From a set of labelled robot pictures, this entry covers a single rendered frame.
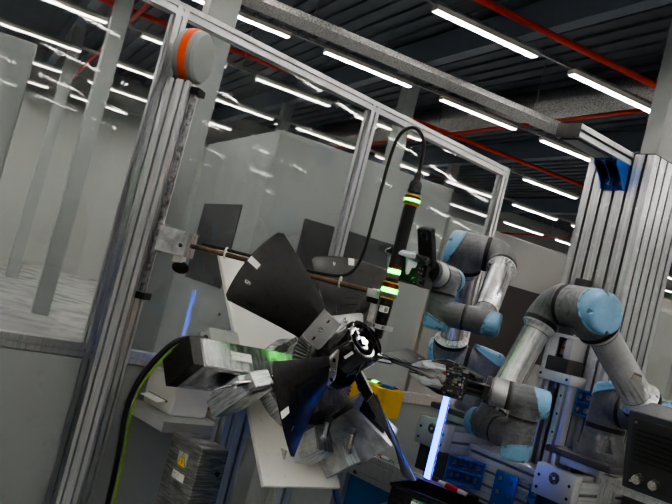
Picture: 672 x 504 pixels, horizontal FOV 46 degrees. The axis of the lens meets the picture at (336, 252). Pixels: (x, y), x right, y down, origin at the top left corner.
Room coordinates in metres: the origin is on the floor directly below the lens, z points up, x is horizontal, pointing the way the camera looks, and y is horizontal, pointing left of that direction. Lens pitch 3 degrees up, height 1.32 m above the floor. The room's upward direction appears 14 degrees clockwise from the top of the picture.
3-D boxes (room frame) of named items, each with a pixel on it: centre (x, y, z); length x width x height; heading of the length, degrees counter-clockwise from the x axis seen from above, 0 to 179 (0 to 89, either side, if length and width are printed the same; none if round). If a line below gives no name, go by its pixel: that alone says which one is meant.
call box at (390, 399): (2.56, -0.23, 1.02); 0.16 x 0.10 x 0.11; 42
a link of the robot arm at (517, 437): (2.05, -0.56, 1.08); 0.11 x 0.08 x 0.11; 31
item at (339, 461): (2.08, -0.14, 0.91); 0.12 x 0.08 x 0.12; 42
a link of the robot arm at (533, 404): (2.04, -0.57, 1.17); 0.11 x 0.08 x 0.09; 79
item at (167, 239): (2.24, 0.45, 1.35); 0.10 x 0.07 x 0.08; 77
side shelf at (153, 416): (2.43, 0.29, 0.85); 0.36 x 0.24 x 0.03; 132
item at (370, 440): (2.15, -0.18, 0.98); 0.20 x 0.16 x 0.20; 42
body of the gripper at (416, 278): (2.19, -0.24, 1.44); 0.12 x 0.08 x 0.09; 142
